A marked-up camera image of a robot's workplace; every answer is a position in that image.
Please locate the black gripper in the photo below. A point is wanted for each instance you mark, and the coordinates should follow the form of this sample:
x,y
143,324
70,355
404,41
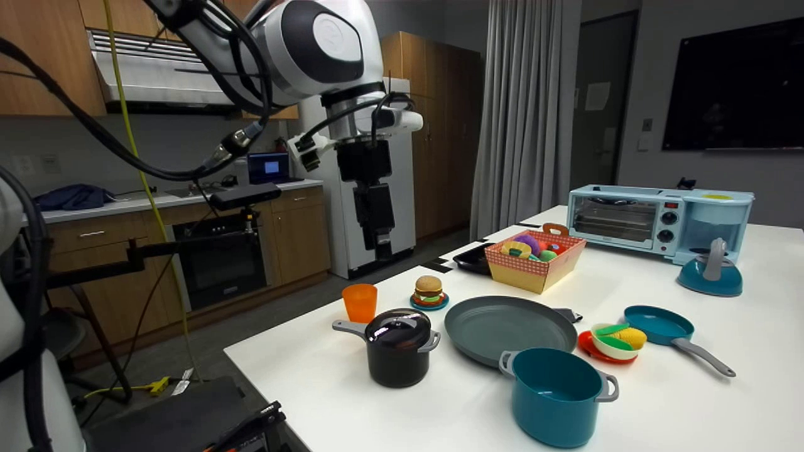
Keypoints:
x,y
364,164

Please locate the white refrigerator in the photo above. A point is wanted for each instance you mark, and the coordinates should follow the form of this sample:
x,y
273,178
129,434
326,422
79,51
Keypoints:
x,y
404,209

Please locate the wooden counter cabinets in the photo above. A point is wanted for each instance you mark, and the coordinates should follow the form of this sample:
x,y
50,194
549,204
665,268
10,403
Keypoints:
x,y
291,233

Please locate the orange plastic cup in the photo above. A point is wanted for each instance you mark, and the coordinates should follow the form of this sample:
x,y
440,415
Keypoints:
x,y
360,302

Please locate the toy burger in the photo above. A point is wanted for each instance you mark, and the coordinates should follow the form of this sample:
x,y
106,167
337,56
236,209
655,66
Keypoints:
x,y
427,288

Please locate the small teal plate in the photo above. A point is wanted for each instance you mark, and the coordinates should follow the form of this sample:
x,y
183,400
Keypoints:
x,y
427,307

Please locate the black baking tray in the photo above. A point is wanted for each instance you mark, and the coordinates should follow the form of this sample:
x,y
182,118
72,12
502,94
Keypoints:
x,y
472,260

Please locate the tall wooden cabinet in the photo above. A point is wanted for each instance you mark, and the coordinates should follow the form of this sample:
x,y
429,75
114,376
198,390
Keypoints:
x,y
443,126

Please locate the appliance with blue screen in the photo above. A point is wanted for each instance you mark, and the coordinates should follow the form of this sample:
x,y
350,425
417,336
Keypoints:
x,y
268,167

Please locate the purple toy vegetable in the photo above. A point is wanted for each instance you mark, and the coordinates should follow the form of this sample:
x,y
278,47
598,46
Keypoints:
x,y
528,242

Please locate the black built-in oven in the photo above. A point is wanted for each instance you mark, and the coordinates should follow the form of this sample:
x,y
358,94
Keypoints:
x,y
218,263

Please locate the red and yellow cardboard basket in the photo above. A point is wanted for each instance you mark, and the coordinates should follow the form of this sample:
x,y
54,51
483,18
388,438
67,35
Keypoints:
x,y
530,275

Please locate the large grey frying pan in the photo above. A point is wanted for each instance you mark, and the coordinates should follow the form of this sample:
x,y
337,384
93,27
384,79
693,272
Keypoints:
x,y
502,327

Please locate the grey curtain by door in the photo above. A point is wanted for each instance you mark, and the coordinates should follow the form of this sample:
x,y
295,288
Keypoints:
x,y
523,115

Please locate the red toy food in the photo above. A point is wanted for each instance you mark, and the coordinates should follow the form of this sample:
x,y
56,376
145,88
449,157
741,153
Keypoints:
x,y
559,247

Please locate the dark door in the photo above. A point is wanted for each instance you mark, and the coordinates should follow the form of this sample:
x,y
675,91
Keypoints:
x,y
603,152

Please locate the small red plate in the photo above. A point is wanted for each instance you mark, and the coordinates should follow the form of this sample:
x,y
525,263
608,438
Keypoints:
x,y
589,347

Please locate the paper sheet on door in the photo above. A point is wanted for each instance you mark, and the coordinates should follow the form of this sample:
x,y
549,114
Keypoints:
x,y
598,95

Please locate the teal cup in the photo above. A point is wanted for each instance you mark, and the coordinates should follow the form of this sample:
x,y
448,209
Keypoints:
x,y
554,410

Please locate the light blue toaster oven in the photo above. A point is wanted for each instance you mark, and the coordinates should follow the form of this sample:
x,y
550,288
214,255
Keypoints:
x,y
643,221

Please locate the green and yellow toy food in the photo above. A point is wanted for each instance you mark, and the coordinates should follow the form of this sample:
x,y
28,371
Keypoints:
x,y
618,341

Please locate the steel range hood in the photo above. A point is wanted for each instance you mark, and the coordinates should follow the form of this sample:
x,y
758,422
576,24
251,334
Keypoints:
x,y
125,88

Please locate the black cart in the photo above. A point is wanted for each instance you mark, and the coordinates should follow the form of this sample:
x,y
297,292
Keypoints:
x,y
165,418

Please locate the small blue frying pan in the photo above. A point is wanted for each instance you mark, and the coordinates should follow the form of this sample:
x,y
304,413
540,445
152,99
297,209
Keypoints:
x,y
655,321

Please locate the blue cloth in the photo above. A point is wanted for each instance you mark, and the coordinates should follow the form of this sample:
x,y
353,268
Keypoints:
x,y
70,199

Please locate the teal toy kettle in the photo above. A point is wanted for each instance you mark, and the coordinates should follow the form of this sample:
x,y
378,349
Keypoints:
x,y
708,278

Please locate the wooden upper cabinets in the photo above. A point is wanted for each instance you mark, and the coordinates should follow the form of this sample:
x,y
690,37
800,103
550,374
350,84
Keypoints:
x,y
15,95

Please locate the black bar camera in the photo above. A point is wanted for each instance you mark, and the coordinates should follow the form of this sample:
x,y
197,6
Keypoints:
x,y
241,197

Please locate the black camera stand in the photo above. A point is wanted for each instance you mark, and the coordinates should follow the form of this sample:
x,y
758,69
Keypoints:
x,y
100,268

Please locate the dark wall screen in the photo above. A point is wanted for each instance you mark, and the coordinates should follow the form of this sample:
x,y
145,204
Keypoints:
x,y
737,84

